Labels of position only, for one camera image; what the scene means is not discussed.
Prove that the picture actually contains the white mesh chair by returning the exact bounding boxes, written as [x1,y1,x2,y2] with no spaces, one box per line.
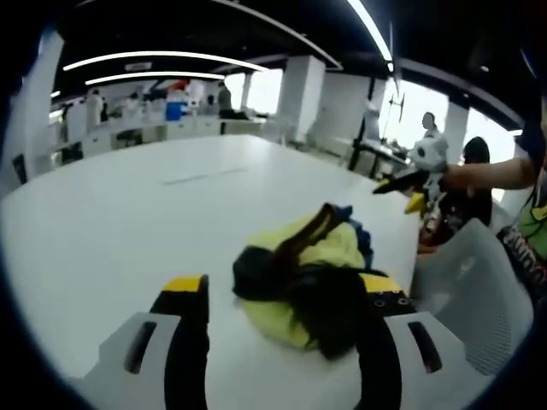
[411,216,536,378]

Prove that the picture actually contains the yellow and black garment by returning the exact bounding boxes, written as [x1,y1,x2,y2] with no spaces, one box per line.
[232,202,388,362]

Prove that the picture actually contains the black-legged desk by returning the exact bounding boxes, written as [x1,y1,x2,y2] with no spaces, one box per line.
[348,138,414,177]

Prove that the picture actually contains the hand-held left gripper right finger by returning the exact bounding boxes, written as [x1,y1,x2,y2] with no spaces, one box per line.
[356,272,469,410]

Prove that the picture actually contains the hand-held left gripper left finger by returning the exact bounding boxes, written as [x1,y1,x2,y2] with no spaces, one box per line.
[80,274,211,410]

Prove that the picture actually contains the blue cloth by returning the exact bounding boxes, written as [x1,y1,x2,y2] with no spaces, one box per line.
[335,204,375,264]

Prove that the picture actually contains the white counter cabinets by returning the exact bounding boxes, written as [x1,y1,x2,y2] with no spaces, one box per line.
[50,114,268,160]

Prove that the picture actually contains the long ceiling light strip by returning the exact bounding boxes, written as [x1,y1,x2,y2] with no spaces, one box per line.
[346,0,394,63]
[84,70,226,86]
[62,50,270,73]

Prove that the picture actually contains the blue container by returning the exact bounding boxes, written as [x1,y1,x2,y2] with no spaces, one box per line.
[165,101,190,124]

